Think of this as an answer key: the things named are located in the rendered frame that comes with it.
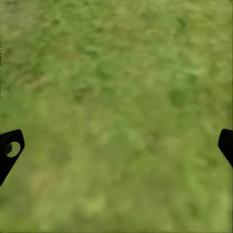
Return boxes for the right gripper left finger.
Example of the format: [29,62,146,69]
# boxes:
[0,129,25,186]

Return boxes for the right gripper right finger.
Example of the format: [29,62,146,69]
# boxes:
[218,129,233,167]

